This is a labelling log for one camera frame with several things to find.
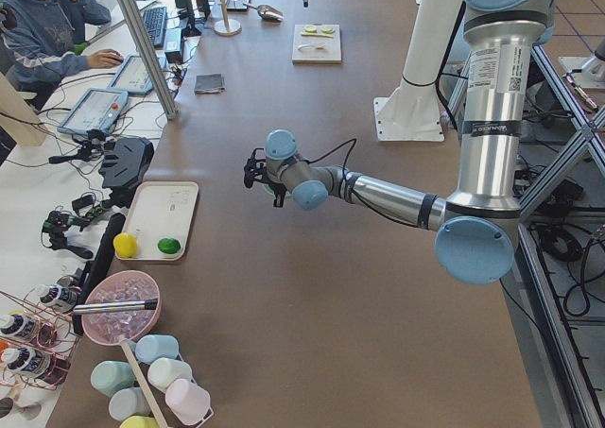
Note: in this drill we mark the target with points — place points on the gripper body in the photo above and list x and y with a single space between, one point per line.
275 188

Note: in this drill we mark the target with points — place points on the white ceramic spoon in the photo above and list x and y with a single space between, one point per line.
311 46

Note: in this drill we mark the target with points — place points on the light green bowl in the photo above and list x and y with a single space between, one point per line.
267 190

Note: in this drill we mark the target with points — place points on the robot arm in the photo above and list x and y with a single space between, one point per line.
476 226

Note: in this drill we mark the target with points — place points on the pink bowl with ice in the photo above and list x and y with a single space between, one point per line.
106 327

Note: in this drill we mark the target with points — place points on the metal scoop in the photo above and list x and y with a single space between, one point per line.
267 13

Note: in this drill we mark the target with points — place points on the yellow plastic knife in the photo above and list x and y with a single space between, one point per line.
317 34

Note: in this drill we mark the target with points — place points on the bamboo cutting board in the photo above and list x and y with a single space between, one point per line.
332 54

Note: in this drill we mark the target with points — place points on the wooden mug tree stand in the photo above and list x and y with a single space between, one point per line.
226 26

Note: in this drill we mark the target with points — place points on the green lime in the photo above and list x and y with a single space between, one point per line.
169 245

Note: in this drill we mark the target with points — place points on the beige rabbit tray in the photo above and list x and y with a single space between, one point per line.
161 209

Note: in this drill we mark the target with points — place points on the black keyboard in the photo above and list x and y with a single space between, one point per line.
154 20

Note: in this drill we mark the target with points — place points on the yellow lemon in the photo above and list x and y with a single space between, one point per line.
125 245

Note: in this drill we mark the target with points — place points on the metal tongs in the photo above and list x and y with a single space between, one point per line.
116 307

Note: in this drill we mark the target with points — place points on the far teach pendant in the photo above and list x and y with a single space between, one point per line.
132 77

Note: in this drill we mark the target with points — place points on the teach pendant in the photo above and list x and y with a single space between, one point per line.
132 77
98 109

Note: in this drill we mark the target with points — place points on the near teach pendant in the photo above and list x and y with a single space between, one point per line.
98 109

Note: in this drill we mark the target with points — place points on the pale mint cup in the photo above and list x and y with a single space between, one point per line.
164 371

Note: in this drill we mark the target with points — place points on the pink cup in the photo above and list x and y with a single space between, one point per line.
189 402

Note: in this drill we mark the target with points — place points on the white cup rack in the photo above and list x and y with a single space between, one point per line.
156 410

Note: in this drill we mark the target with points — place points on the green cup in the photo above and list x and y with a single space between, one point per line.
108 377

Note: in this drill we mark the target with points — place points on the grey blue cup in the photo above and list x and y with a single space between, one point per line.
128 402

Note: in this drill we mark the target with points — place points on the yellow cup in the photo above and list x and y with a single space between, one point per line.
138 421

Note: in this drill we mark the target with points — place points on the person in blue hoodie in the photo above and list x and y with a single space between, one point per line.
47 43

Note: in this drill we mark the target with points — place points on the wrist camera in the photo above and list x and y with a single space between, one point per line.
255 169

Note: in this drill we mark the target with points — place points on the aluminium frame post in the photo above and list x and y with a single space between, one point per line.
147 53

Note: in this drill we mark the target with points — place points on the copper wire bottle rack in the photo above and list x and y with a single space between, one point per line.
42 341

